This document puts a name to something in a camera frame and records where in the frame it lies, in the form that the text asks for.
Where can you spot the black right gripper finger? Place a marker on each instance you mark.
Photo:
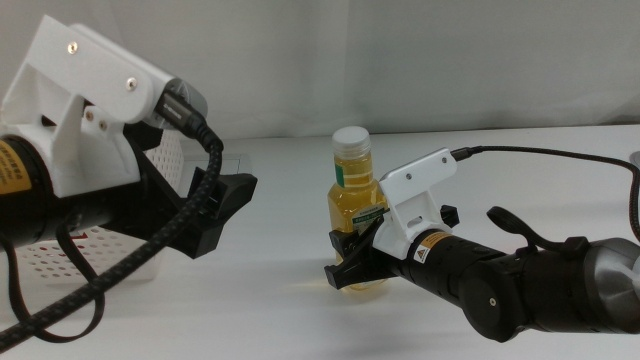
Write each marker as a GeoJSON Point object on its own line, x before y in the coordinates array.
{"type": "Point", "coordinates": [350, 240]}
{"type": "Point", "coordinates": [357, 272]}

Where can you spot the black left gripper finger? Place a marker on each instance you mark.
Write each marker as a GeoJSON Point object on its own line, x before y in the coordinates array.
{"type": "Point", "coordinates": [230, 195]}

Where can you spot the yellow tea bottle white cap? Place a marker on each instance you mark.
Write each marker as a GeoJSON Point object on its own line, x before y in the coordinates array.
{"type": "Point", "coordinates": [352, 195]}

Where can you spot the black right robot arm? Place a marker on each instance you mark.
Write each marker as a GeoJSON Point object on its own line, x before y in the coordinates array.
{"type": "Point", "coordinates": [500, 290]}

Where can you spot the white perforated plastic basket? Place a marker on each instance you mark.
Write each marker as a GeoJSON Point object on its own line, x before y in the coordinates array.
{"type": "Point", "coordinates": [165, 155]}

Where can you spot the white backdrop curtain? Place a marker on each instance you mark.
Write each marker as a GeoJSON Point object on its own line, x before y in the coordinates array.
{"type": "Point", "coordinates": [400, 60]}

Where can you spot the round silver table grommet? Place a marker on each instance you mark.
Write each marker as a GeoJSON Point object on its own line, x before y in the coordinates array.
{"type": "Point", "coordinates": [635, 160]}

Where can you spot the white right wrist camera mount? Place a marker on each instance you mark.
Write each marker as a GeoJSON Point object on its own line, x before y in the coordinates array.
{"type": "Point", "coordinates": [415, 200]}

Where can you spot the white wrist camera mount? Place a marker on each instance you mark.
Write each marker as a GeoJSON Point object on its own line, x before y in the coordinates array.
{"type": "Point", "coordinates": [75, 90]}
{"type": "Point", "coordinates": [415, 200]}

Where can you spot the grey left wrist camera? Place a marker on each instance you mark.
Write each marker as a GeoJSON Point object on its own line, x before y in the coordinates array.
{"type": "Point", "coordinates": [192, 97]}

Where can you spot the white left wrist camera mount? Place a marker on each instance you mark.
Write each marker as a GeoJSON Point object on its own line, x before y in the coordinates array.
{"type": "Point", "coordinates": [75, 90]}

